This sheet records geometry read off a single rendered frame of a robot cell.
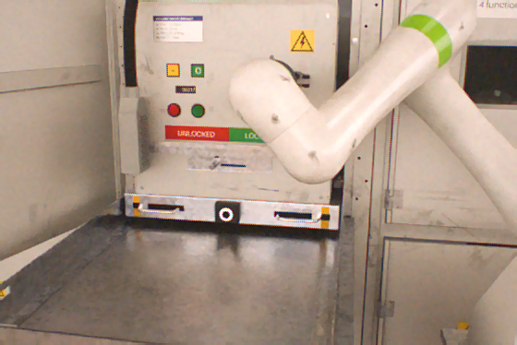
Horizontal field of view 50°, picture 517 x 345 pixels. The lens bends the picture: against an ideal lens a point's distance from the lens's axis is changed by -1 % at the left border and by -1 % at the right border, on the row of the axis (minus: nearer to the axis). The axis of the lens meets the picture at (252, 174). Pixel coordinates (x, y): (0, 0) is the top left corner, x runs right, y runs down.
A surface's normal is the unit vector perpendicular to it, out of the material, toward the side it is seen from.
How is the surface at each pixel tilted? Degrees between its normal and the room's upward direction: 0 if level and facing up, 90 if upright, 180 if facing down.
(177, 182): 90
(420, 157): 90
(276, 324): 0
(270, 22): 90
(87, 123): 90
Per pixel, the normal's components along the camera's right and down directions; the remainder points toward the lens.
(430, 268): -0.18, 0.25
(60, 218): 0.90, 0.11
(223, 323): 0.00, -0.97
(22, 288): 0.98, 0.05
